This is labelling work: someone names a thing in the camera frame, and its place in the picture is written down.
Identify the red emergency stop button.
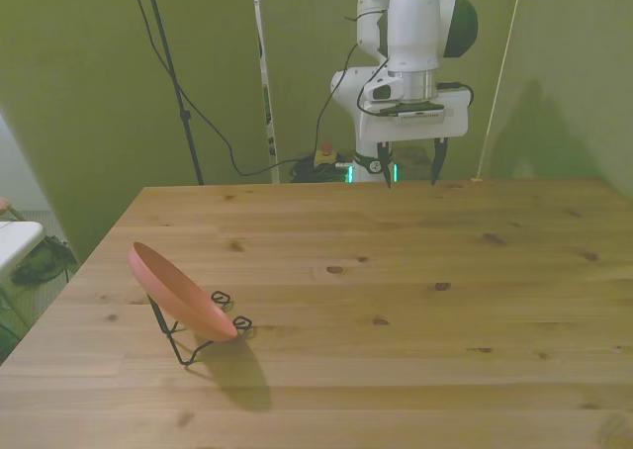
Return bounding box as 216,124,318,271
314,140,338,168

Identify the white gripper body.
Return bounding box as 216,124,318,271
359,88,470,144

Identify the beige hanging cord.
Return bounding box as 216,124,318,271
472,0,526,182

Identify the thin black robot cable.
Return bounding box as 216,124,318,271
314,41,361,167

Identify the white folding table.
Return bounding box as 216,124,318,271
0,220,45,277

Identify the green bag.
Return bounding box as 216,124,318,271
9,234,76,288

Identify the black tripod stand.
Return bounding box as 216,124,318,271
139,0,206,187

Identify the long black cable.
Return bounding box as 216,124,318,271
126,0,317,178

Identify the white vertical pole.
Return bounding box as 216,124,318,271
250,0,280,184

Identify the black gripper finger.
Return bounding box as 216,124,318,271
377,140,394,190
429,136,449,187

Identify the black wire plate stand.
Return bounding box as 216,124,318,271
146,290,256,368

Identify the pink round plate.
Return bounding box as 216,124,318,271
128,241,239,343

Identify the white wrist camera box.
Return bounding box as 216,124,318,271
362,75,398,117

